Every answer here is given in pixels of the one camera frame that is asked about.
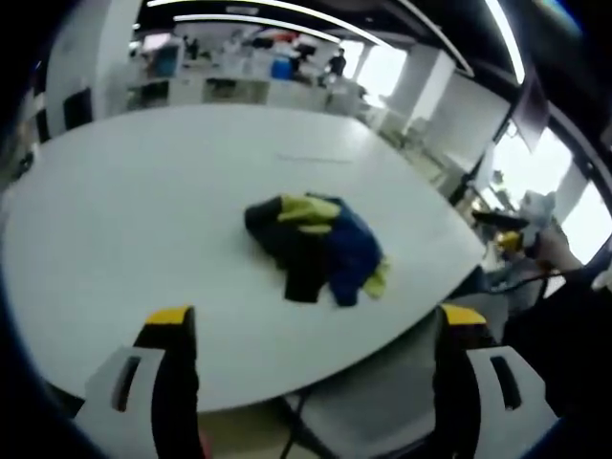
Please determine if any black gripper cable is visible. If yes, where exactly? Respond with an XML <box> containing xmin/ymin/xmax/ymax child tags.
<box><xmin>483</xmin><ymin>267</ymin><xmax>578</xmax><ymax>294</ymax></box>

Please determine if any blue black yellow garment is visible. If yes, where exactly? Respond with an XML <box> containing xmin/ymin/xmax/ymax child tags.
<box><xmin>244</xmin><ymin>192</ymin><xmax>392</xmax><ymax>308</ymax></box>

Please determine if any person's right hand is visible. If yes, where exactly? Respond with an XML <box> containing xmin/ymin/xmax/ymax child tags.
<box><xmin>535</xmin><ymin>228</ymin><xmax>586</xmax><ymax>270</ymax></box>

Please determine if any blue container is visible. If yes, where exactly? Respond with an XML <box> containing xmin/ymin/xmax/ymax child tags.
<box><xmin>270</xmin><ymin>56</ymin><xmax>294</xmax><ymax>80</ymax></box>

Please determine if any black chair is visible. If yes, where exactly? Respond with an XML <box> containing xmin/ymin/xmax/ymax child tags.
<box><xmin>62</xmin><ymin>88</ymin><xmax>93</xmax><ymax>131</ymax></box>

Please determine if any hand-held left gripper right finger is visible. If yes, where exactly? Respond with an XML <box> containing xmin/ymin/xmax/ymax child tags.
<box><xmin>432</xmin><ymin>303</ymin><xmax>561</xmax><ymax>459</ymax></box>

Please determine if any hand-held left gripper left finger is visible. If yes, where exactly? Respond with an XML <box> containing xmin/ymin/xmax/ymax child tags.
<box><xmin>74</xmin><ymin>305</ymin><xmax>200</xmax><ymax>459</ymax></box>

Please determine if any grey chair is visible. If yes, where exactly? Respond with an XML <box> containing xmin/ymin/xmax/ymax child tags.
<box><xmin>279</xmin><ymin>310</ymin><xmax>444</xmax><ymax>459</ymax></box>

